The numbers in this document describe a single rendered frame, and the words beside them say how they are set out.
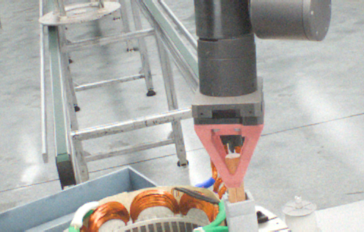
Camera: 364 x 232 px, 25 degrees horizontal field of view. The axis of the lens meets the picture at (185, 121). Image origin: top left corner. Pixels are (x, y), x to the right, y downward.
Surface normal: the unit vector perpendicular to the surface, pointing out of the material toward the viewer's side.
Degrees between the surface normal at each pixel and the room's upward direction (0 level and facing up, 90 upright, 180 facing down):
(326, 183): 0
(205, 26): 84
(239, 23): 90
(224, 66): 86
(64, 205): 90
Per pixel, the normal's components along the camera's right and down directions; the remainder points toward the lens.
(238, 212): 0.14, 0.32
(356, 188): -0.16, -0.93
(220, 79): -0.33, 0.29
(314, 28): 0.87, 0.08
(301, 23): -0.46, 0.48
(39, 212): 0.48, 0.23
